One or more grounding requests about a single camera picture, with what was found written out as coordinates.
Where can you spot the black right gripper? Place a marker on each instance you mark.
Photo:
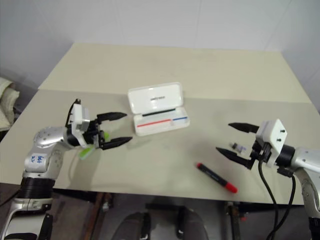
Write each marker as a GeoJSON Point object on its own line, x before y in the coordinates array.
{"type": "Point", "coordinates": [262, 152]}

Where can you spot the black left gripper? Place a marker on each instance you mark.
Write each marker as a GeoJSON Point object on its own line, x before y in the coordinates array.
{"type": "Point", "coordinates": [92, 132]}

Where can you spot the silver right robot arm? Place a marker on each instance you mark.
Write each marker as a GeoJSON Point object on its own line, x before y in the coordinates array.
{"type": "Point", "coordinates": [306, 157]}

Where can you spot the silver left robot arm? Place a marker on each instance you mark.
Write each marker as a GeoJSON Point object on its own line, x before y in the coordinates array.
{"type": "Point", "coordinates": [47, 137]}

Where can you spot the small black and purple object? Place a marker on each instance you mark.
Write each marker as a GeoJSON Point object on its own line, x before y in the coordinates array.
{"type": "Point", "coordinates": [237, 147]}

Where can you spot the green marker pen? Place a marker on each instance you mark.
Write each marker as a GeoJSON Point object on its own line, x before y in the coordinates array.
{"type": "Point", "coordinates": [85, 153]}

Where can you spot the white pen case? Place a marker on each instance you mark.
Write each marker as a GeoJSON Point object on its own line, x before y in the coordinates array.
{"type": "Point", "coordinates": [155, 100]}

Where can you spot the red pen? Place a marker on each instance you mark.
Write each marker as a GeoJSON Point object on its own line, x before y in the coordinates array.
{"type": "Point", "coordinates": [153, 122]}

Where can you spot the black marker with red caps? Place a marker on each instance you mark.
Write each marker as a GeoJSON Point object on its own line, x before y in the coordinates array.
{"type": "Point", "coordinates": [215, 177]}

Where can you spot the black pen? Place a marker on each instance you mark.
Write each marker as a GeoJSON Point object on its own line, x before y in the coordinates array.
{"type": "Point", "coordinates": [157, 112]}

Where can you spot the blue pen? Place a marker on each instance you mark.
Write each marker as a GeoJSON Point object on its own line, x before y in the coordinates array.
{"type": "Point", "coordinates": [180, 118]}

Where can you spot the dark rounded shape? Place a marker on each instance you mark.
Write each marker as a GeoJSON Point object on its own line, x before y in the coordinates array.
{"type": "Point", "coordinates": [135, 225]}
{"type": "Point", "coordinates": [191, 222]}

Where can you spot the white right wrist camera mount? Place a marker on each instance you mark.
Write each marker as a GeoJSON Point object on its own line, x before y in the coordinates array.
{"type": "Point", "coordinates": [273, 132]}

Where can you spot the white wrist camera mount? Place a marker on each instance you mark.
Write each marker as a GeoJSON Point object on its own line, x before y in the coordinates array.
{"type": "Point", "coordinates": [273, 132]}
{"type": "Point", "coordinates": [79, 112]}

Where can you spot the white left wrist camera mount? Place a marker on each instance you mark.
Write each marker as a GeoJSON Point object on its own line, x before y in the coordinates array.
{"type": "Point", "coordinates": [79, 112]}

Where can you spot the dark metal table frame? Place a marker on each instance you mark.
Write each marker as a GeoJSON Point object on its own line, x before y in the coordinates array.
{"type": "Point", "coordinates": [100, 207]}

